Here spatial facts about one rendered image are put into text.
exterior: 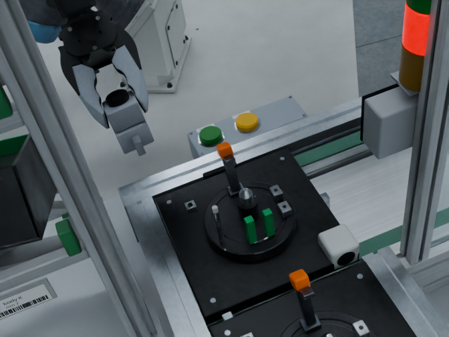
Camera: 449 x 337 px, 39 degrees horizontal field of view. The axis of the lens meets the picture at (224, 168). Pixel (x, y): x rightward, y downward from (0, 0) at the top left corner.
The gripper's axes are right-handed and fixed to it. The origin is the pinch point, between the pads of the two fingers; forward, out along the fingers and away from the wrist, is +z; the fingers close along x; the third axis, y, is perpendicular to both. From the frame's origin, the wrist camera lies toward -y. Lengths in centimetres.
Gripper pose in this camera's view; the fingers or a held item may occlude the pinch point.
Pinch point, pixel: (122, 109)
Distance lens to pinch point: 85.4
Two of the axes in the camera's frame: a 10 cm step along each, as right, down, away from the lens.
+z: 4.2, 9.0, -1.3
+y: -0.5, 1.7, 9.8
